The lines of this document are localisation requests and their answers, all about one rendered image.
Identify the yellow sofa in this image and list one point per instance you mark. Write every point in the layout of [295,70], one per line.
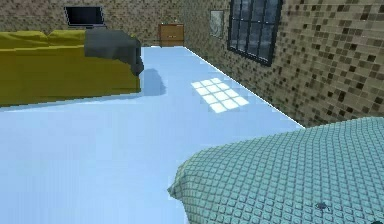
[63,71]

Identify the dark grey blanket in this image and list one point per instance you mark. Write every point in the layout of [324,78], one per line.
[111,45]

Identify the black framed window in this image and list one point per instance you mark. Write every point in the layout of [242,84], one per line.
[253,28]

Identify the black television set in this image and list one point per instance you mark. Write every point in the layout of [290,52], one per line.
[84,15]

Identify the teal quilted bed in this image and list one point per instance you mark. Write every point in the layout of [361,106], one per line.
[286,176]

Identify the grey framed wall picture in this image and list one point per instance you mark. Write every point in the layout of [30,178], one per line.
[216,23]

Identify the brown wooden chest of drawers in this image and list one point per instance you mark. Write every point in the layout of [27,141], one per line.
[171,34]

